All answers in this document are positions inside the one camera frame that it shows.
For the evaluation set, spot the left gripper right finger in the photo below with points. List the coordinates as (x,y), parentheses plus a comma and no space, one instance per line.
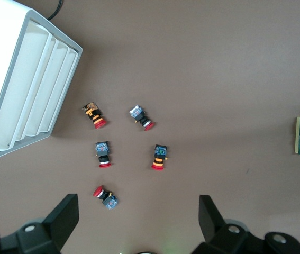
(213,225)

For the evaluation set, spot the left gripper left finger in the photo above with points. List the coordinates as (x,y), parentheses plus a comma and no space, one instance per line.
(57,225)

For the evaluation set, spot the red button orange block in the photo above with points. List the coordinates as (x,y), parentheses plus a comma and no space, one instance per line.
(95,117)

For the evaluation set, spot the brown paper table cover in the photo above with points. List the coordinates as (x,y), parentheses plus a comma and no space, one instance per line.
(192,66)

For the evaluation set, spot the red button orange striped collar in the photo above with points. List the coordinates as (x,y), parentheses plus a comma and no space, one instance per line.
(161,152)

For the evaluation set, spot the red mushroom button blue block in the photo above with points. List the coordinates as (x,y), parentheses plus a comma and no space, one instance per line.
(102,149)
(139,113)
(110,202)

